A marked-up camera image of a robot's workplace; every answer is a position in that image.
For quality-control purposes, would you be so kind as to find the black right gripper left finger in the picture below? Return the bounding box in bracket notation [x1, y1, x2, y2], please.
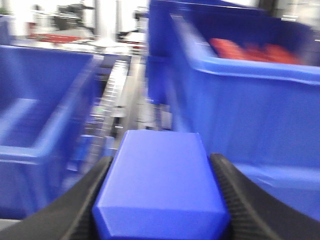
[0, 156, 113, 240]

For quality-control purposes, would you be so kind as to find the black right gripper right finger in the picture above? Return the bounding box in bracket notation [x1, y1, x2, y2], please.
[209, 153, 320, 240]

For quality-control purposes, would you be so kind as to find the small blue plastic box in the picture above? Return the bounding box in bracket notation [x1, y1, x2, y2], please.
[92, 130, 230, 240]

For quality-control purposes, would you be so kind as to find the white roller conveyor track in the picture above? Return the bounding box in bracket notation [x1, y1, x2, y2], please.
[79, 60, 130, 174]

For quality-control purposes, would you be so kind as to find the blue bin with red parts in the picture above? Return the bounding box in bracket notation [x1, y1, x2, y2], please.
[147, 0, 320, 220]

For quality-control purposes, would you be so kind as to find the blue plastic bin left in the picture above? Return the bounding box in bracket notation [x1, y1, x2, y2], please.
[0, 45, 103, 220]

